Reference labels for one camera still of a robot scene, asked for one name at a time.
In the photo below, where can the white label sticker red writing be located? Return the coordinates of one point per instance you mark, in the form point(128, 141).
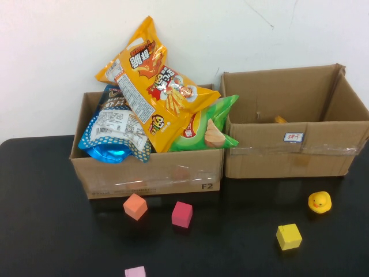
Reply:
point(294, 137)

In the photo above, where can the magenta foam cube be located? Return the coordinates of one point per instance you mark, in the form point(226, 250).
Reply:
point(182, 215)

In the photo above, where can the green Lay's chips bag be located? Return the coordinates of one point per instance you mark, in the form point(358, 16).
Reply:
point(213, 135)

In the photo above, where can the large orange fries snack bag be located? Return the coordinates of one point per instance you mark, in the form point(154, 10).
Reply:
point(150, 95)

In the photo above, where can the cardboard box with white label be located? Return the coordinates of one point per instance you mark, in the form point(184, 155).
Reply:
point(274, 164)

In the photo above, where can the small orange snack packet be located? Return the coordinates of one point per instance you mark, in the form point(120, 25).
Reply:
point(280, 119)

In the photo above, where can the blue shrimp chips bag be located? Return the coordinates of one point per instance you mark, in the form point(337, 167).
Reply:
point(115, 130)

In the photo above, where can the light pink foam cube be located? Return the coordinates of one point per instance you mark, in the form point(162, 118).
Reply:
point(135, 272)

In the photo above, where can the orange foam cube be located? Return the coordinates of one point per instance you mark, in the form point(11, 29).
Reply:
point(135, 206)

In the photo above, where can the yellow foam cube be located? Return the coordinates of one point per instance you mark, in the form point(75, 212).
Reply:
point(289, 237)

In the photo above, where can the cardboard box with F2 print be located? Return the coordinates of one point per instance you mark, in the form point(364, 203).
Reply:
point(144, 179)

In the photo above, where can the yellow rubber duck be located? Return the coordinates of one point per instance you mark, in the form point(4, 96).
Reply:
point(319, 202)

